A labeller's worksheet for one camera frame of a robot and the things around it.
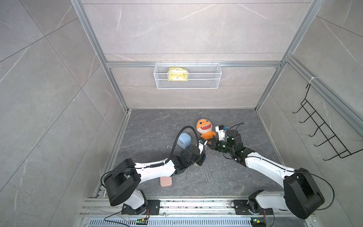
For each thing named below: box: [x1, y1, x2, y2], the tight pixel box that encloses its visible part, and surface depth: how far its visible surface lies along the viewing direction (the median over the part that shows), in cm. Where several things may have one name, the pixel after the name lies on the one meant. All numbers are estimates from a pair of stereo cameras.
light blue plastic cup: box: [176, 132, 192, 150], surface depth 92 cm
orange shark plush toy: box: [196, 117, 217, 141], surface depth 100 cm
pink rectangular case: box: [159, 175, 173, 188], surface depth 81 cm
